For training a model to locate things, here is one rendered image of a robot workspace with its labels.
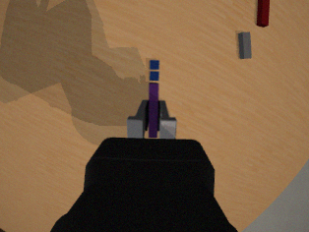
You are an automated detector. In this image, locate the small blue cube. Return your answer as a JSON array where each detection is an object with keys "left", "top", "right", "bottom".
[
  {"left": 150, "top": 60, "right": 159, "bottom": 70},
  {"left": 150, "top": 71, "right": 159, "bottom": 81}
]

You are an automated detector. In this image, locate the purple rod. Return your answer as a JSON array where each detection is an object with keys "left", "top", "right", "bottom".
[{"left": 149, "top": 83, "right": 158, "bottom": 138}]

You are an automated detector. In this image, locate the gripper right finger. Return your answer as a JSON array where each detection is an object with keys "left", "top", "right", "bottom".
[{"left": 157, "top": 100, "right": 177, "bottom": 139}]

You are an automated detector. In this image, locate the dark red rod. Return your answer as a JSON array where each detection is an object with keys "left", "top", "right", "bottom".
[{"left": 257, "top": 0, "right": 270, "bottom": 28}]

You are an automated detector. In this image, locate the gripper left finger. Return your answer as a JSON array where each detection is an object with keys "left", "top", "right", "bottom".
[{"left": 127, "top": 100, "right": 149, "bottom": 139}]

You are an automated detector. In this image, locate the grey rod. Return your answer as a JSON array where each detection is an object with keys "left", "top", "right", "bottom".
[{"left": 238, "top": 32, "right": 252, "bottom": 59}]

